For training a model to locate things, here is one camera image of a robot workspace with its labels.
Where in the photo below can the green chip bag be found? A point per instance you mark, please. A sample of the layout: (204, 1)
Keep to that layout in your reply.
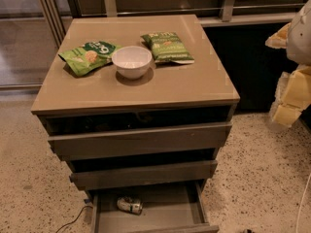
(167, 47)
(89, 57)

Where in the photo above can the green chip bag right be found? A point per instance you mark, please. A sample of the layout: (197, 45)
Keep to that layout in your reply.
(167, 47)

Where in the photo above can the grey top drawer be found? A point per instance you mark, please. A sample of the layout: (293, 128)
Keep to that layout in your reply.
(143, 141)

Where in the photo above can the grey bottom drawer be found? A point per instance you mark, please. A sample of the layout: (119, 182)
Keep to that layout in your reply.
(167, 208)

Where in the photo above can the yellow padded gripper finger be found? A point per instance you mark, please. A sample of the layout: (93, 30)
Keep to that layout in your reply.
(292, 96)
(279, 39)

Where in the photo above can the grey drawer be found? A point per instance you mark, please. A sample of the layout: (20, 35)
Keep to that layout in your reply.
(167, 208)
(144, 175)
(143, 141)

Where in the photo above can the grey drawer cabinet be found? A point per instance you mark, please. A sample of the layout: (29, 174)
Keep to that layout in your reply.
(166, 96)

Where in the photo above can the white bowl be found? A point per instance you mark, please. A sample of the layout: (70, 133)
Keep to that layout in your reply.
(132, 62)

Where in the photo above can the green chip bag left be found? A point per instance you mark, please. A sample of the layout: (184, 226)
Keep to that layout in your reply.
(89, 57)

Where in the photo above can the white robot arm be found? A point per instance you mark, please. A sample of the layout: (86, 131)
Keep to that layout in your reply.
(298, 47)

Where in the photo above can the grey middle drawer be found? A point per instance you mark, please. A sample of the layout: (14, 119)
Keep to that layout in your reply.
(144, 175)

